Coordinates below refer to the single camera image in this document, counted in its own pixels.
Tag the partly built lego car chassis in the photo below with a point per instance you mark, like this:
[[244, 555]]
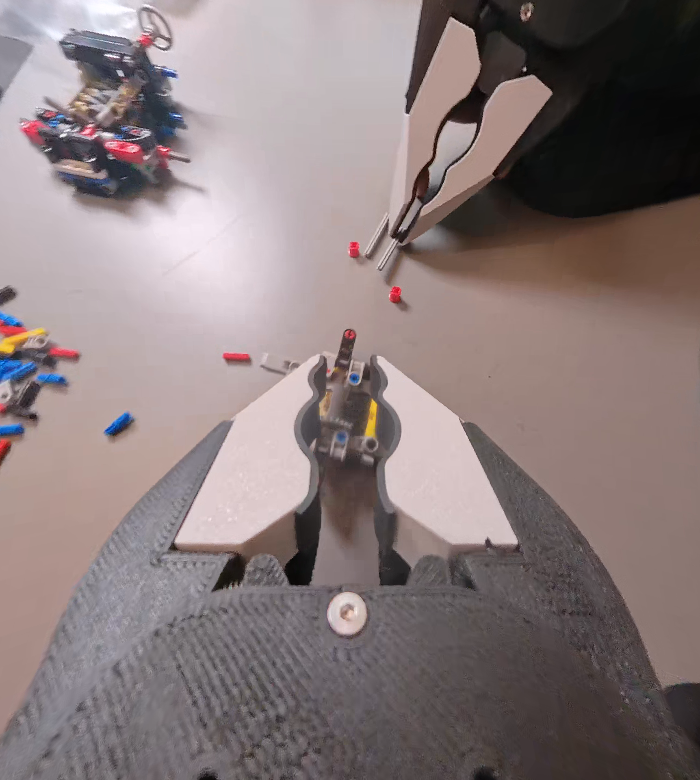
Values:
[[106, 140]]

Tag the red lego pin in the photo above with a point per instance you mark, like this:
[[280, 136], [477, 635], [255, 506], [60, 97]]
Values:
[[236, 357]]

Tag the blue lego pin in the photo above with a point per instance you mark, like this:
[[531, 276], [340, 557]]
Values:
[[119, 423]]

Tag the pile of small lego pins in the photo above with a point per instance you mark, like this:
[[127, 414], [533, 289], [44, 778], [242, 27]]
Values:
[[2, 372]]

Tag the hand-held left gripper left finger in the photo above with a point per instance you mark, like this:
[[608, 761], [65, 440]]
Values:
[[252, 481]]

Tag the clear plastic bag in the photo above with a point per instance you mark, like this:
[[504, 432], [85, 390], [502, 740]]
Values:
[[51, 12]]

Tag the grey lego gearbox assembly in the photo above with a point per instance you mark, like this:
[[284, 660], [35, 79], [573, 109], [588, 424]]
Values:
[[350, 420]]

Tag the black lego pin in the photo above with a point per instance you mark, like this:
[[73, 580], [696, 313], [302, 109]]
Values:
[[1, 295]]

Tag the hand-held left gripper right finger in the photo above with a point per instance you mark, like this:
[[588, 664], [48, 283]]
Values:
[[441, 481]]

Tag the grey lego axle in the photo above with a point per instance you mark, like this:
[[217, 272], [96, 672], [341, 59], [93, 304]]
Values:
[[376, 236], [388, 255]]

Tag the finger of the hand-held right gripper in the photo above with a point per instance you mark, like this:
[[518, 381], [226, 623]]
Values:
[[496, 134], [429, 91]]

